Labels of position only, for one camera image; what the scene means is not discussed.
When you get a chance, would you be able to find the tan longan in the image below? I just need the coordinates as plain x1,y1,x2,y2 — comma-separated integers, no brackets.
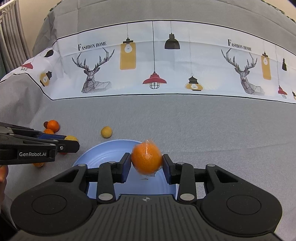
100,126,112,138
64,135,78,142

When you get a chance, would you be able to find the small mandarin orange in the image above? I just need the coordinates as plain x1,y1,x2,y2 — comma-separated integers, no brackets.
47,120,60,133
44,128,55,135

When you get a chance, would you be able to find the person left hand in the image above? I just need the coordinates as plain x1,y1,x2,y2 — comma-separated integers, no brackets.
0,165,9,205

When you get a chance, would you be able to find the blue round plate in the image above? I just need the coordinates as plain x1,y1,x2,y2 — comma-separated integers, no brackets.
74,140,178,198

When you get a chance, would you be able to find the grey curtain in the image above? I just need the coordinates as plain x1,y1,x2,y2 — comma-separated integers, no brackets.
1,1,31,77

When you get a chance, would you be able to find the grey printed sofa cover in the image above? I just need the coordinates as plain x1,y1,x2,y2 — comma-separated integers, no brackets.
1,1,295,240

